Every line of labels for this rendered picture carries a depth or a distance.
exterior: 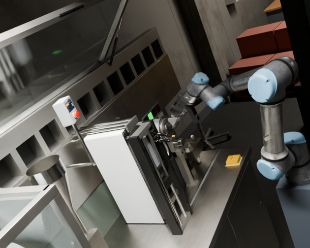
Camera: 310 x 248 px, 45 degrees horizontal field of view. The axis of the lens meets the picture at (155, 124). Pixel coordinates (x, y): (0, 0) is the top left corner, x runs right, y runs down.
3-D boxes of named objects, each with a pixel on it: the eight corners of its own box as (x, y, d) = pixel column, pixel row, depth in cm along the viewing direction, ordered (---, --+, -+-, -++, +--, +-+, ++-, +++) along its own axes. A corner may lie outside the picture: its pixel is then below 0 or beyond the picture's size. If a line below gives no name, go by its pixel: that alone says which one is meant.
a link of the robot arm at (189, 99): (201, 93, 188) (196, 100, 182) (197, 99, 191) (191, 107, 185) (188, 85, 189) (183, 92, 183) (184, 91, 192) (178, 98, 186)
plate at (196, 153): (196, 160, 217) (192, 151, 215) (140, 166, 239) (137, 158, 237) (204, 145, 229) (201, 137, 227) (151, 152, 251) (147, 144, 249)
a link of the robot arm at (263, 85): (297, 169, 169) (294, 61, 140) (277, 188, 163) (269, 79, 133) (275, 159, 178) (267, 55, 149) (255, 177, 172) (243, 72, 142)
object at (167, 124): (165, 123, 197) (171, 119, 203) (161, 124, 198) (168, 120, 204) (168, 137, 198) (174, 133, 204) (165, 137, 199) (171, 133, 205)
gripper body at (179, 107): (172, 106, 200) (182, 89, 192) (186, 114, 199) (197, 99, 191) (167, 112, 194) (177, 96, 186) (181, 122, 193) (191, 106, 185)
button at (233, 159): (238, 164, 209) (236, 161, 208) (226, 165, 213) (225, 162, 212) (241, 157, 214) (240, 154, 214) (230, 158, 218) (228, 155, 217)
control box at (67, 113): (77, 123, 145) (66, 100, 141) (63, 128, 147) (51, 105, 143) (83, 115, 151) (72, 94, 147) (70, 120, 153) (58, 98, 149)
